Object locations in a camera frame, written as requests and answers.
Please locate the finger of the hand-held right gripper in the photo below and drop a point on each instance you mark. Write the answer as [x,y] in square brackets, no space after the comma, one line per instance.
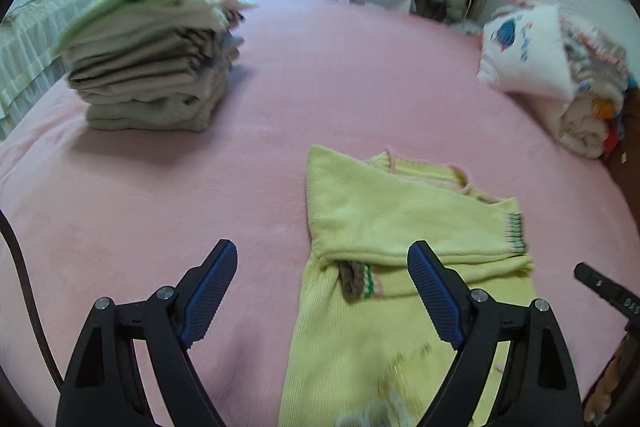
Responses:
[605,287]

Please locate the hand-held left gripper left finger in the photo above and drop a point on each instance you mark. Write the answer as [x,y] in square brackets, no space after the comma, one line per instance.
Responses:
[210,292]

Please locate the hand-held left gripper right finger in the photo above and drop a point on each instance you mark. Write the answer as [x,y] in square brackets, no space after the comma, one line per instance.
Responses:
[435,292]

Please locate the yellow knit cardigan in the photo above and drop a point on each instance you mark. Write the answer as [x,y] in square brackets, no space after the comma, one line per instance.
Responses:
[380,217]

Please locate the stack of folded clothes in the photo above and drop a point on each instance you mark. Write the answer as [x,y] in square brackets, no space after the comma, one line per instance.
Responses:
[150,77]

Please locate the person's right hand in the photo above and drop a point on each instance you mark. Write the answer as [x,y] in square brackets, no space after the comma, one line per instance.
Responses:
[602,387]

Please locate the dark wooden headboard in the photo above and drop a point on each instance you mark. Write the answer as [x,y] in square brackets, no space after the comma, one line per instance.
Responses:
[630,167]

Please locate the folded cartoon print quilt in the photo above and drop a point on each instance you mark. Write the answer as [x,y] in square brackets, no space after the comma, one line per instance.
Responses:
[585,122]

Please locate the pink bed blanket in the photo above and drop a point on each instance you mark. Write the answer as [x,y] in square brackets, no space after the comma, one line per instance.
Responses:
[350,82]

